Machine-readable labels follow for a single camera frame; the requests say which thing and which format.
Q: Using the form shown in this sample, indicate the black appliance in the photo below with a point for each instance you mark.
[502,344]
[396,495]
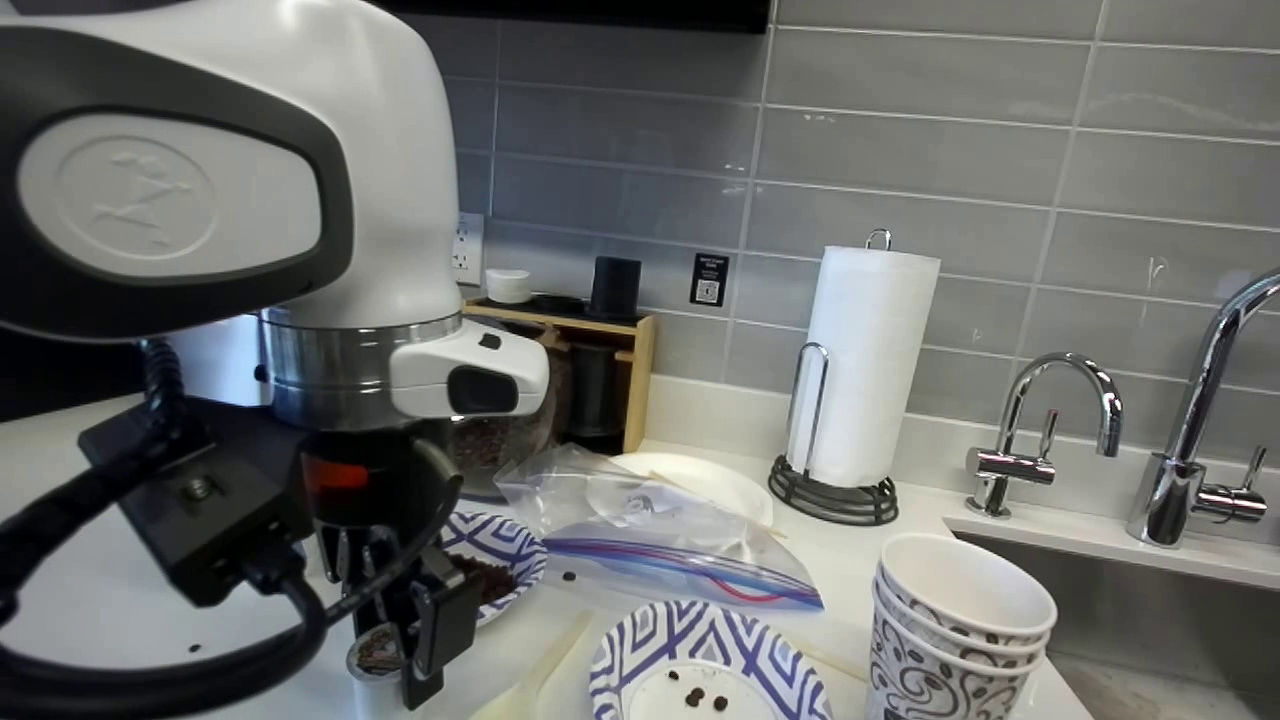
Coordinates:
[66,381]

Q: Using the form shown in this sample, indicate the small white cup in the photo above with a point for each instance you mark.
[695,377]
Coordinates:
[504,285]

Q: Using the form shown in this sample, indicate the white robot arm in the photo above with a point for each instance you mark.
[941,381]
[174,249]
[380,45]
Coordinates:
[372,163]

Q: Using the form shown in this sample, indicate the white wall outlet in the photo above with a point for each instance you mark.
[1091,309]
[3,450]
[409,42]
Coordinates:
[472,255]

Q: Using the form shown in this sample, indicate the black wall switch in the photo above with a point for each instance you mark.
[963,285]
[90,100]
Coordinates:
[710,276]

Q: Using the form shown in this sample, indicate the stacked patterned paper cup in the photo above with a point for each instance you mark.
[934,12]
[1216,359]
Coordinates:
[934,684]
[966,584]
[888,626]

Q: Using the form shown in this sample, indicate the white paper towel roll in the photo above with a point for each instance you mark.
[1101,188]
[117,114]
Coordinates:
[866,360]

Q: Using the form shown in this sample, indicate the steel sink basin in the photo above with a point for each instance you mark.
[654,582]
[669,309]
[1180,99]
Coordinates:
[1162,626]

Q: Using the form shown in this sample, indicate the wooden holder box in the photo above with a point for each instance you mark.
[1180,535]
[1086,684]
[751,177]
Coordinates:
[640,387]

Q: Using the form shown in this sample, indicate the small chrome faucet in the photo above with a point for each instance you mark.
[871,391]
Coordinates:
[1013,464]

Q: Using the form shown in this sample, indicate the coffee bean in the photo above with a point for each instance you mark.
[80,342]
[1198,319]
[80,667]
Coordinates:
[195,650]
[722,702]
[695,697]
[564,578]

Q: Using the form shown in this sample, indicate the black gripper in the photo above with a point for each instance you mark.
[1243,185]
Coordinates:
[385,515]

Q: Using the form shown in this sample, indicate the clear zip plastic bag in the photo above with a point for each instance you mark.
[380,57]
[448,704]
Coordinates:
[667,544]

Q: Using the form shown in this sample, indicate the black cylinder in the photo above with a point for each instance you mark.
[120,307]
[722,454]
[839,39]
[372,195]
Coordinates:
[614,285]

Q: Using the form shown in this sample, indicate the dark overhead cabinet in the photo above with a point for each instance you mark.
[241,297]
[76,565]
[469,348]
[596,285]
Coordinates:
[575,9]

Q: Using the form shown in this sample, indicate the tall chrome faucet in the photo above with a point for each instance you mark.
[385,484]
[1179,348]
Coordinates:
[1174,495]

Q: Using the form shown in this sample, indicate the blue patterned paper plate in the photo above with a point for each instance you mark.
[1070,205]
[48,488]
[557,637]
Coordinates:
[502,541]
[695,642]

